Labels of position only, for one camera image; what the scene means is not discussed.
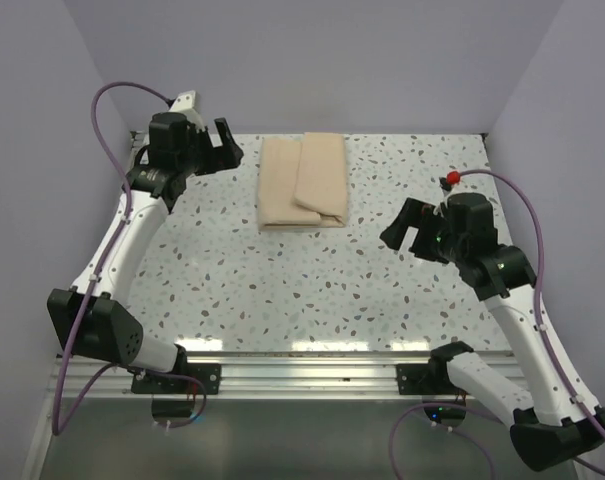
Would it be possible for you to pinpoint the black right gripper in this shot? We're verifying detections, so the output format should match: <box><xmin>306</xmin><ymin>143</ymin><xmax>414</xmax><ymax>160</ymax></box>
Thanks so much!
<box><xmin>380</xmin><ymin>196</ymin><xmax>466</xmax><ymax>264</ymax></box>

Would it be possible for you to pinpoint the beige cloth wrap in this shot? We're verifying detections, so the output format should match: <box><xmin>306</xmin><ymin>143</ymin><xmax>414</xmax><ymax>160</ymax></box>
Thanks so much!
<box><xmin>257</xmin><ymin>132</ymin><xmax>349</xmax><ymax>231</ymax></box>

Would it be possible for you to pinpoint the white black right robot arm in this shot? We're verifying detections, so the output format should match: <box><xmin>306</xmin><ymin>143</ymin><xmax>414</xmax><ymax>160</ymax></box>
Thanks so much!
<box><xmin>380</xmin><ymin>193</ymin><xmax>605</xmax><ymax>472</ymax></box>

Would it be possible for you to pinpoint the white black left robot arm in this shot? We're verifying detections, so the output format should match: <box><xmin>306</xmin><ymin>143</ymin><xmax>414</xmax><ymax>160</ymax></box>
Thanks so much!
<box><xmin>47</xmin><ymin>112</ymin><xmax>243</xmax><ymax>393</ymax></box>

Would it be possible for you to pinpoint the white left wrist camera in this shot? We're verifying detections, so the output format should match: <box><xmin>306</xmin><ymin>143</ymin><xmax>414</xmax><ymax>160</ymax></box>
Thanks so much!
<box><xmin>169</xmin><ymin>90</ymin><xmax>197</xmax><ymax>116</ymax></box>

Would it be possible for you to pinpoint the red cable connector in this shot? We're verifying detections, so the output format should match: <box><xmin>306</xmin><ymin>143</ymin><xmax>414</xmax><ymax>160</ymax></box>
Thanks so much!
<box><xmin>446</xmin><ymin>171</ymin><xmax>461</xmax><ymax>185</ymax></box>

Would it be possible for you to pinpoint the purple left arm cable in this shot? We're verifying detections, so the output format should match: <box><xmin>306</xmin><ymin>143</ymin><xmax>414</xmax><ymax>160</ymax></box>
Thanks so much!
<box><xmin>51</xmin><ymin>82</ymin><xmax>203</xmax><ymax>436</ymax></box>

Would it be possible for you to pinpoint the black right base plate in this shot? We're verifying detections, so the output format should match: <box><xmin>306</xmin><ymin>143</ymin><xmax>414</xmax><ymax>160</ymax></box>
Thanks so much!
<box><xmin>395</xmin><ymin>363</ymin><xmax>438</xmax><ymax>397</ymax></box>

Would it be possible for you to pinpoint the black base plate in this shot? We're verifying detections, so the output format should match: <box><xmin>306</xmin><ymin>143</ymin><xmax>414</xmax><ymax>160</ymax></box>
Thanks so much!
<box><xmin>395</xmin><ymin>363</ymin><xmax>438</xmax><ymax>397</ymax></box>
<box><xmin>131</xmin><ymin>363</ymin><xmax>222</xmax><ymax>395</ymax></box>

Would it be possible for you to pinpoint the aluminium extrusion rail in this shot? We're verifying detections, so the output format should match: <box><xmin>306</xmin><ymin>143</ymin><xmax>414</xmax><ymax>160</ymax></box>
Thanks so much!
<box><xmin>62</xmin><ymin>351</ymin><xmax>430</xmax><ymax>401</ymax></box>

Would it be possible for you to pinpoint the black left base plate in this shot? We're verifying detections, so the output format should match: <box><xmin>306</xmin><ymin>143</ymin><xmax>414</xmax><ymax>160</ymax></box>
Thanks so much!
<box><xmin>131</xmin><ymin>363</ymin><xmax>222</xmax><ymax>395</ymax></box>

